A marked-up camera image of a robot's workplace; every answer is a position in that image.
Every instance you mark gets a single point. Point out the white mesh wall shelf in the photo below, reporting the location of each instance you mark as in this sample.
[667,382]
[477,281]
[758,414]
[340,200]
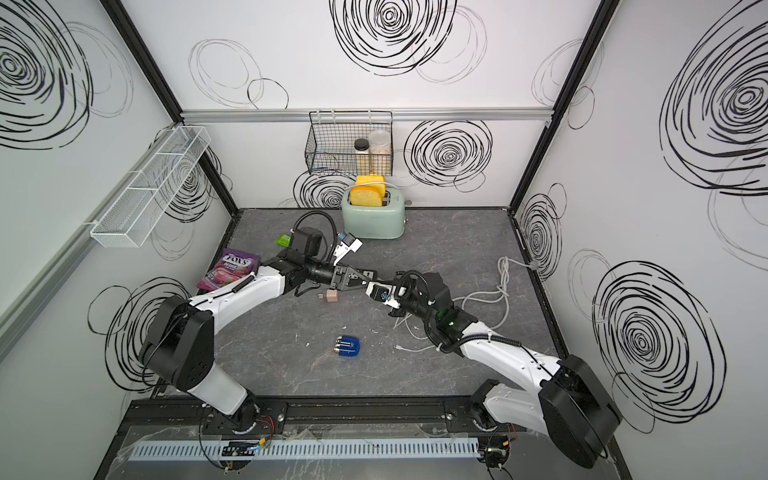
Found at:
[133,215]

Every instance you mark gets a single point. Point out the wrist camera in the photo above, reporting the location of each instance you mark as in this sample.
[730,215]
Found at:
[346,243]
[390,298]

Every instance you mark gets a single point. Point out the yellow toast slice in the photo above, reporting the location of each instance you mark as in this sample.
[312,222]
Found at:
[367,195]
[375,182]

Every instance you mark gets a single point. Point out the black power strip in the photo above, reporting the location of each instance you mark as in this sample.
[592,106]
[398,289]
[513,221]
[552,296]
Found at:
[367,276]

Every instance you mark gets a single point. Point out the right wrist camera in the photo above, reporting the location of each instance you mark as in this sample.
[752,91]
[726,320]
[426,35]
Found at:
[390,298]

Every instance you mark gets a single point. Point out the front yellow toast slice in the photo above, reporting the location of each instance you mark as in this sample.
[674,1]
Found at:
[367,195]

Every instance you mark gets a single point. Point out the dark lid spice jar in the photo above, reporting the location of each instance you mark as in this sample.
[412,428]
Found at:
[362,157]

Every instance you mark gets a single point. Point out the green snack packet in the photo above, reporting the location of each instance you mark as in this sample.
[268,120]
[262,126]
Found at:
[284,240]

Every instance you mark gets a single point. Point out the mint green toaster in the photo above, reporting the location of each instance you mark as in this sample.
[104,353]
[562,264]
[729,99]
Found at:
[385,222]

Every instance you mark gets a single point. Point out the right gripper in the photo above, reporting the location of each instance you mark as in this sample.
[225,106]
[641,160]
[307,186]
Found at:
[407,283]

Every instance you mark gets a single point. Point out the black wire wall basket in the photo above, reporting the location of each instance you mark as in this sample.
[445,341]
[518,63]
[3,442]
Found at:
[331,136]

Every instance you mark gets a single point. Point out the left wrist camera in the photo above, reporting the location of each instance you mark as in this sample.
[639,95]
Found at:
[346,243]

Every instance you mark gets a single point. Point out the purple candy bag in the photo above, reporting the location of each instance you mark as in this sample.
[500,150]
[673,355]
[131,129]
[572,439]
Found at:
[232,265]

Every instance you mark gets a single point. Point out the white lid spice jar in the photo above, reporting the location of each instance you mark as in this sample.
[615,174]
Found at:
[380,152]

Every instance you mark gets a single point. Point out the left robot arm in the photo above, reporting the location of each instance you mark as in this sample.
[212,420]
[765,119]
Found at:
[179,346]

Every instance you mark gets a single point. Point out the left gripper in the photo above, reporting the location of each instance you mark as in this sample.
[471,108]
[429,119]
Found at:
[344,273]

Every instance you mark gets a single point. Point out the rear yellow toast slice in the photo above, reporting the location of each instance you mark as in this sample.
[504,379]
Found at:
[375,182]

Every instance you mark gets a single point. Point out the white slotted cable duct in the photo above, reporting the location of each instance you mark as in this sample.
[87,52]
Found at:
[330,449]

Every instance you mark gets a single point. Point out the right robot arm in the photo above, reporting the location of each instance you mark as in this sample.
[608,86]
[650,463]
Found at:
[559,397]

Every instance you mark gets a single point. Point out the blue electric shaver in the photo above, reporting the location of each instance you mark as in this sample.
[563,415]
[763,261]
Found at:
[347,346]

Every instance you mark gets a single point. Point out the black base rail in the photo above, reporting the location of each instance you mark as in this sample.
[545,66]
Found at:
[457,414]

